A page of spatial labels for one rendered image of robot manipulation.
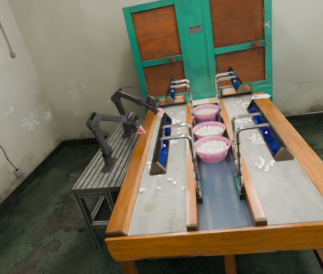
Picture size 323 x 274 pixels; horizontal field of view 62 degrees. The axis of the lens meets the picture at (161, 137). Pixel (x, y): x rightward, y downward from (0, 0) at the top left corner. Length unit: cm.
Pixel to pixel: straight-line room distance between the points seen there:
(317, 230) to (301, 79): 269
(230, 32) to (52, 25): 235
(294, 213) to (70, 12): 341
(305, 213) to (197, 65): 186
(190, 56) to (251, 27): 63
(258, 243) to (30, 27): 376
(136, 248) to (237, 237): 50
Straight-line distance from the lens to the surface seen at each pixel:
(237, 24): 285
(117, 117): 215
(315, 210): 151
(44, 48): 421
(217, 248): 145
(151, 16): 282
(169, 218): 147
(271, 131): 139
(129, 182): 177
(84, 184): 211
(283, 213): 147
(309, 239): 149
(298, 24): 374
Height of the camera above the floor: 173
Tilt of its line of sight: 25 degrees down
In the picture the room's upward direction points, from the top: 12 degrees counter-clockwise
